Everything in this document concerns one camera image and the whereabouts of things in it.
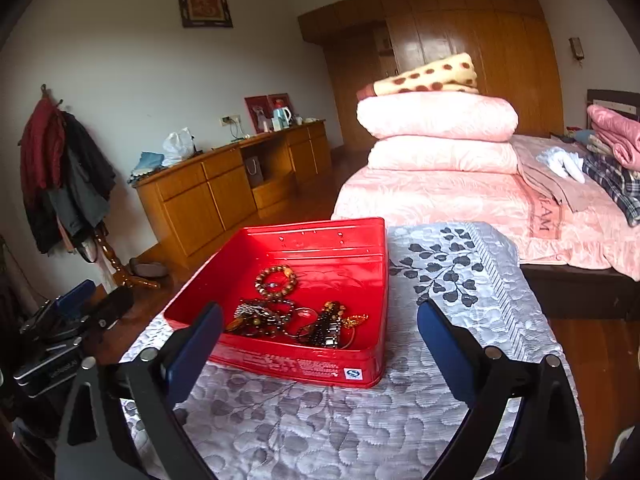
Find white cloth on bed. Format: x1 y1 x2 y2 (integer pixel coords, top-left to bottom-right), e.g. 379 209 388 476
536 146 586 184

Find pile of dark jewelry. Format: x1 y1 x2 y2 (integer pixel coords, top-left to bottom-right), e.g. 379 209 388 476
224 299 369 349

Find red picture frame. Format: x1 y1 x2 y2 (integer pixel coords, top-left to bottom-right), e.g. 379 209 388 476
244 93 294 133

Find spotted yellow folded blanket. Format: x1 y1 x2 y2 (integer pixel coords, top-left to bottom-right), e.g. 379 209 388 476
356 53 480 101

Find brown wooden bead bracelet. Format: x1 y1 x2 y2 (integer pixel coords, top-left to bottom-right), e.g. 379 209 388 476
254 263 300 302

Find plaid folded clothes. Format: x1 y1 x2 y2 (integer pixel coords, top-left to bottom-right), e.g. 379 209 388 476
582 153 639 228

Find white plastic bag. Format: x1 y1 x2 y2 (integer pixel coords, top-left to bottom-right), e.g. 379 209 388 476
162 128 196 168

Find dark wooden headboard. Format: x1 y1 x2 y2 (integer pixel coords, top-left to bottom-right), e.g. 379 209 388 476
586 89 640 122

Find grey gift bag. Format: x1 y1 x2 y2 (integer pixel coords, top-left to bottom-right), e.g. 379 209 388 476
244 156 264 188

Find blue cloth on sideboard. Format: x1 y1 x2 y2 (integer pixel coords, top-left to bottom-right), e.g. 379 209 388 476
127 152 165 185

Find grey slipper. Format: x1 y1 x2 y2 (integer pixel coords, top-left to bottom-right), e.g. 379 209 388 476
129 258 168 280

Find wooden sideboard cabinet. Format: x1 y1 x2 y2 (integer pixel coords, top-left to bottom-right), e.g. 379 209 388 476
134 119 332 270

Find lower pink folded quilt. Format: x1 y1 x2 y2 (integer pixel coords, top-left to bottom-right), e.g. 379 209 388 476
368 136 518 174

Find white electric kettle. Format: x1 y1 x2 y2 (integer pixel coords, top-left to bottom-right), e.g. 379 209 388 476
272 99 293 129

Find framed red wall calligraphy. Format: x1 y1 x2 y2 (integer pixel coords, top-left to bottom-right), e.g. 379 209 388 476
178 0 233 28

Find dark grey hanging coat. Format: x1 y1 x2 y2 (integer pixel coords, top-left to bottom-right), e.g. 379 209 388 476
20 99 116 254

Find wall phone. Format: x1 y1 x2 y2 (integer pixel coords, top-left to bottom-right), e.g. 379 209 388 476
568 37 585 63

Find wall power socket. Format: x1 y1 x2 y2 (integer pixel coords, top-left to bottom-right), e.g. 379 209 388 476
219 115 241 126

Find red hanging jacket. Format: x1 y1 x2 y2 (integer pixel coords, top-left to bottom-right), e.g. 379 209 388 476
20 96 65 206

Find wooden wardrobe wall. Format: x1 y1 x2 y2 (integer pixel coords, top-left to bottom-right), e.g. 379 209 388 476
298 0 564 152

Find grey leaf-pattern quilted mat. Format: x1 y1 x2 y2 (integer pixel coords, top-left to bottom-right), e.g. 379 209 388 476
126 218 586 479

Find wooden coat stand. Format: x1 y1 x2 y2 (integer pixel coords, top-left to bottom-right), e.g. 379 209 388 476
40 84 160 289

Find red tin box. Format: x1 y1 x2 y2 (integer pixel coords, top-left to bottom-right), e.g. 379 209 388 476
164 218 388 388

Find pink bedspread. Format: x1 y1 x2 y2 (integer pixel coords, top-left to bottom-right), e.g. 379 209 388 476
332 136 639 280

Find pink folded clothes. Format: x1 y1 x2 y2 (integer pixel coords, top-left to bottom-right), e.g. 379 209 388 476
587 104 640 171

